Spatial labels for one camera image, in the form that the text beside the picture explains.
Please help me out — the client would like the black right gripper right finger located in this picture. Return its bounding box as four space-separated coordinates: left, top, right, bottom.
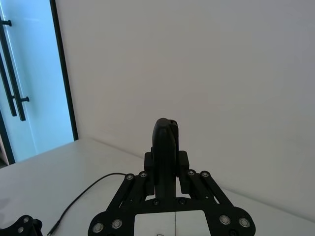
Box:
170 119 236 212

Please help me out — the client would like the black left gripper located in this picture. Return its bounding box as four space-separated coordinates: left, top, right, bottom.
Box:
0 214 43 236

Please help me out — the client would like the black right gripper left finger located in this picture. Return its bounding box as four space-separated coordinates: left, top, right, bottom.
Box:
105 118 177 218

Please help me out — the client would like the frosted glass door panel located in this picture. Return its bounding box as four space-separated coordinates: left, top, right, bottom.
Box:
0 0 75 163

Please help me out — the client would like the thin black cable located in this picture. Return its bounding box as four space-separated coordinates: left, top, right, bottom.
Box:
46 173 128 235

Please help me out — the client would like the black door frame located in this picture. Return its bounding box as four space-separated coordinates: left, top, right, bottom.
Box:
0 0 79 165

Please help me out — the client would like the long black door handle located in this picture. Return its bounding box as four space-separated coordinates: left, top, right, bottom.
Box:
0 16 30 121

